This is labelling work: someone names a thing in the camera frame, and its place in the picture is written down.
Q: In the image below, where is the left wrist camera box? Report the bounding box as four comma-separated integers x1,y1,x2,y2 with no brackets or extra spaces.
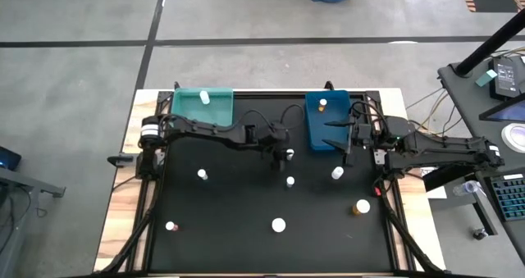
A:
268,121,290,139

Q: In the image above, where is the grey side desk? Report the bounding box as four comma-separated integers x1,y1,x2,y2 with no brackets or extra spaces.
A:
437,43,525,267

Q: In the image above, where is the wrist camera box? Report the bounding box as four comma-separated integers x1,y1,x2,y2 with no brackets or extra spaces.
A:
268,121,290,139
355,124,372,146

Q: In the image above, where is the black metal pole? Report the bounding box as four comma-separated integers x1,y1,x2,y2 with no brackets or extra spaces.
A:
454,9,525,77

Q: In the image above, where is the dark tablet screen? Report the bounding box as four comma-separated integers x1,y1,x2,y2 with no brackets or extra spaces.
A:
478,97,525,122

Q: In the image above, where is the grey metal cart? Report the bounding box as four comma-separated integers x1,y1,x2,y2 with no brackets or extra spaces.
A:
0,166,66,278

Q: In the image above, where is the tangled floor cable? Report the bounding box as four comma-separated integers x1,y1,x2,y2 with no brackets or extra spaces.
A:
408,103,467,139

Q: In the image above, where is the clear plastic bottle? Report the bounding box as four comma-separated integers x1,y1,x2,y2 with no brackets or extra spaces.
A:
453,180,485,197

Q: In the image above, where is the white paper sheet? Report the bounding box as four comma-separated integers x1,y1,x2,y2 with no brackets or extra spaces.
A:
426,185,448,200

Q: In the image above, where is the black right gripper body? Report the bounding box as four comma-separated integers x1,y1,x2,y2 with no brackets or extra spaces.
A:
346,113,385,167

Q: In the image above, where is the small teal box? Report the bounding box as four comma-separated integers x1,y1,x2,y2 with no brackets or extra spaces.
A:
475,69,499,88

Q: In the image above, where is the white round disc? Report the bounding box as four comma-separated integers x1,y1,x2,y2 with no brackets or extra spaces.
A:
500,122,525,154

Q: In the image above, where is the black table mat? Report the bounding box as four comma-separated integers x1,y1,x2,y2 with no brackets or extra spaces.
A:
149,97,395,273

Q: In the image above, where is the teal plastic bin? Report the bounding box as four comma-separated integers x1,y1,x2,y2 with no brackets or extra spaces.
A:
170,87,235,128

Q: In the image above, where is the black floor cable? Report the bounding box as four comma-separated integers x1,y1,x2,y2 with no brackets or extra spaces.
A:
405,87,447,110

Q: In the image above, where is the black flat bar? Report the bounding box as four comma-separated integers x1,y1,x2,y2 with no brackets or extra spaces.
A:
422,165,481,193

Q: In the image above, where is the amber bottle wide white cap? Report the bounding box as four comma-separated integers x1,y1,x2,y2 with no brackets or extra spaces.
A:
350,198,372,216

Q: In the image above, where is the backlit black keyboard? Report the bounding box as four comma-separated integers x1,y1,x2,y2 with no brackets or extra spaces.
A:
490,175,525,222

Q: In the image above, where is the black power adapter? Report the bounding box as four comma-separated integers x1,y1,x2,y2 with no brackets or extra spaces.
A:
490,55,525,101

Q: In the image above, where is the black side clamp handle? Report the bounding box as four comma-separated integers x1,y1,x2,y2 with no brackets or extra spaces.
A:
107,153,136,167

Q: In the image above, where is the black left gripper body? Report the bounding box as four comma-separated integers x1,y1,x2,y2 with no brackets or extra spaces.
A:
261,136,290,158

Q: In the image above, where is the blue plastic bin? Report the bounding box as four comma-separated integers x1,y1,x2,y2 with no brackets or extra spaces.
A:
304,89,354,153

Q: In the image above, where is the blue-lit screen device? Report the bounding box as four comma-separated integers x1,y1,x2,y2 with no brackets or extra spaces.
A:
0,145,22,171

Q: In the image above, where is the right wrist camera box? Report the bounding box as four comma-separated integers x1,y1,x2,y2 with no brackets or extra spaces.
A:
355,124,372,146

